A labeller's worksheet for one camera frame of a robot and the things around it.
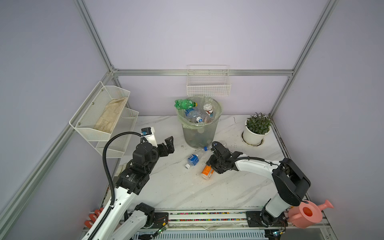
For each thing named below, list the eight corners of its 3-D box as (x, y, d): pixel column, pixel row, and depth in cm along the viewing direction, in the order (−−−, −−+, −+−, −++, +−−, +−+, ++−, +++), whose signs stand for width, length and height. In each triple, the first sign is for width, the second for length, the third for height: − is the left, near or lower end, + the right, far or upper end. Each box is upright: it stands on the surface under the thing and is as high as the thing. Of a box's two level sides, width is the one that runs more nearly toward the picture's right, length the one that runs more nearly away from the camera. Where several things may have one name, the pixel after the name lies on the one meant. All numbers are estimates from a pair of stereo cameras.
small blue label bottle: (187, 171, 92) (187, 167, 88) (183, 164, 95) (182, 160, 91) (200, 162, 96) (200, 158, 91) (195, 156, 99) (195, 152, 94)
